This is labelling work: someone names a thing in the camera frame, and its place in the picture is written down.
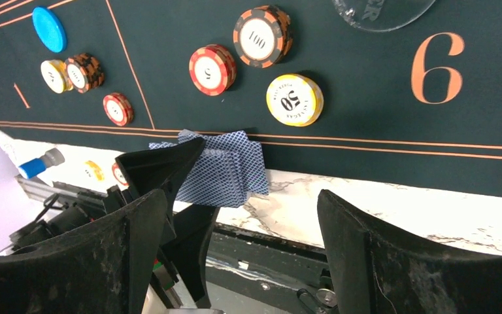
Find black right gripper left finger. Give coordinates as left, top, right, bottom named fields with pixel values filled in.
left=0, top=190, right=167, bottom=313

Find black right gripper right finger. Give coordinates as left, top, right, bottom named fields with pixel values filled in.
left=317, top=190, right=502, bottom=313

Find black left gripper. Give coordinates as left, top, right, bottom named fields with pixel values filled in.
left=8, top=137, right=220, bottom=309

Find blue playing card deck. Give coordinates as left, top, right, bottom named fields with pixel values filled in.
left=148, top=128, right=270, bottom=209

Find red poker chip stack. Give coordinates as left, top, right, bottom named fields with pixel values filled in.
left=111, top=163, right=129, bottom=186

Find yellow poker chip stack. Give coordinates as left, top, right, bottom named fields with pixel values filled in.
left=84, top=160, right=105, bottom=182

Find brown chip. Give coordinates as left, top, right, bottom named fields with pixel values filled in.
left=188, top=44, right=237, bottom=96
left=233, top=5, right=293, bottom=69
left=65, top=52, right=105, bottom=94

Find blue round button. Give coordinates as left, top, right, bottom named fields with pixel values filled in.
left=31, top=7, right=67, bottom=53

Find white round button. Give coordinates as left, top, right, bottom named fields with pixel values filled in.
left=332, top=0, right=435, bottom=33

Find blue poker chip stack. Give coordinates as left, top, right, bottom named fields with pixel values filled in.
left=18, top=148, right=65, bottom=179

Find green poker table mat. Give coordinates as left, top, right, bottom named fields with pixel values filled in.
left=0, top=1, right=502, bottom=197

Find black mounting rail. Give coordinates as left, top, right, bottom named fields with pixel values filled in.
left=14, top=175, right=343, bottom=314

